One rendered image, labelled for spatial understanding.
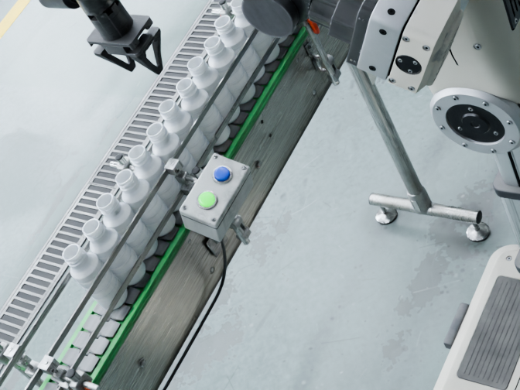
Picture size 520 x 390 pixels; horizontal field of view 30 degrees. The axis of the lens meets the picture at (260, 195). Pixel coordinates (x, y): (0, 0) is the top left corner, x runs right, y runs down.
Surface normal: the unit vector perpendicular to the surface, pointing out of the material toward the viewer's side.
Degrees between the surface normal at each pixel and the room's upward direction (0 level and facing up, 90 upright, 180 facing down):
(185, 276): 90
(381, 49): 90
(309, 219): 0
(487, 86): 100
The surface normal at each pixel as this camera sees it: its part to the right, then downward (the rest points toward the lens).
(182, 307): 0.80, 0.15
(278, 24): -0.45, 0.78
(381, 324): -0.40, -0.60
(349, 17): -0.34, 0.40
